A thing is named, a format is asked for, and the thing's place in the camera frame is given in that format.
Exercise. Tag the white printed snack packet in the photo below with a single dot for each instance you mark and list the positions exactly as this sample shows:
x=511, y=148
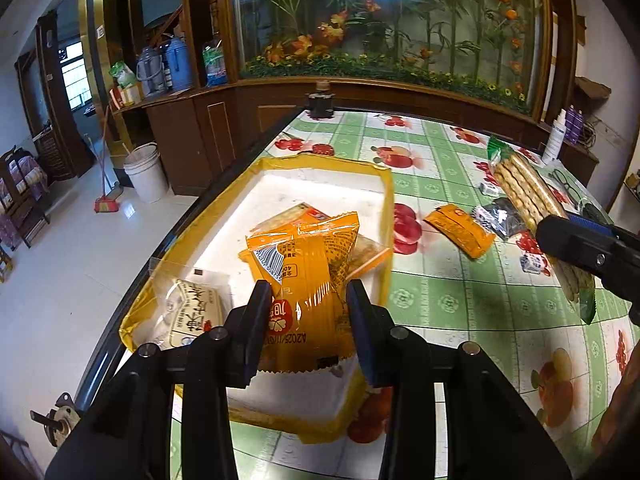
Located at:
x=189, y=301

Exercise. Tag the wooden cabinet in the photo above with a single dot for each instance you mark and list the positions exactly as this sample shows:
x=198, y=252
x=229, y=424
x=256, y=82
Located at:
x=202, y=132

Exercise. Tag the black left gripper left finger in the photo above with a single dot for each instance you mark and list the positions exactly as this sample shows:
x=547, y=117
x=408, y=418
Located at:
x=247, y=327

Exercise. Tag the red broom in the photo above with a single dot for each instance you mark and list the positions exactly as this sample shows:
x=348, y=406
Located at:
x=107, y=202

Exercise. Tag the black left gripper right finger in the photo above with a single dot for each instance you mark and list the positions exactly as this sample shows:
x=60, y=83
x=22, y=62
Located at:
x=372, y=332

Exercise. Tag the yellow white storage box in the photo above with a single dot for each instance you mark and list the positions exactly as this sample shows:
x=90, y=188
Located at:
x=316, y=406

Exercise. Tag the white spray bottle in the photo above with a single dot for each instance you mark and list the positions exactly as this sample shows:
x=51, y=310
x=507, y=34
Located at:
x=556, y=139

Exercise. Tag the small white candy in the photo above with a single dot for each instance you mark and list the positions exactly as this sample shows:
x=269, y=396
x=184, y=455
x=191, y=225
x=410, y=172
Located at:
x=534, y=264
x=489, y=189

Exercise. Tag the grey water jug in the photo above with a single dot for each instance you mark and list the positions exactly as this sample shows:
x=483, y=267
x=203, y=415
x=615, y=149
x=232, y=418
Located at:
x=150, y=73

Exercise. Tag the blue thermos jug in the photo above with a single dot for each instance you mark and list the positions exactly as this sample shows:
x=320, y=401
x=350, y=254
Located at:
x=178, y=59

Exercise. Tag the long cracker pack green ends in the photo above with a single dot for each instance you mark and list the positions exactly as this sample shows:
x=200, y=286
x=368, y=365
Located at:
x=534, y=201

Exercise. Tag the black eyeglasses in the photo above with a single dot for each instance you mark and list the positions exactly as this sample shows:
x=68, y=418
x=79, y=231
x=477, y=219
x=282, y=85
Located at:
x=579, y=198

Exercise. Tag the small orange snack packet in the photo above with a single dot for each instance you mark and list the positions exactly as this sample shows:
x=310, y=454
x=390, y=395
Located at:
x=459, y=227

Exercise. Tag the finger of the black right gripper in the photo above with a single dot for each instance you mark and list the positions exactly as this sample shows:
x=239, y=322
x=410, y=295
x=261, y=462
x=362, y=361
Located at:
x=608, y=252

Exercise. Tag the white plastic bucket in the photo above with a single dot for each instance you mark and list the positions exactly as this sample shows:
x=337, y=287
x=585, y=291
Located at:
x=145, y=172

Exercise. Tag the silver foil snack bag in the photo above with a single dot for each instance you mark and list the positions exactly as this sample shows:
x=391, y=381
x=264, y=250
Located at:
x=499, y=217

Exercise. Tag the wooden chair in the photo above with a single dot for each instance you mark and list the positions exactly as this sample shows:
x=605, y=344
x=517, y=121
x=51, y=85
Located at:
x=24, y=187

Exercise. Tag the small dark jar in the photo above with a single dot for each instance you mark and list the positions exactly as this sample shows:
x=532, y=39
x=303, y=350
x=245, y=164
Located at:
x=320, y=102

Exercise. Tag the flower painted glass screen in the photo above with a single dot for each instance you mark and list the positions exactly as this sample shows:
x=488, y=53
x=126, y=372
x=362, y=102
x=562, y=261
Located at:
x=484, y=49

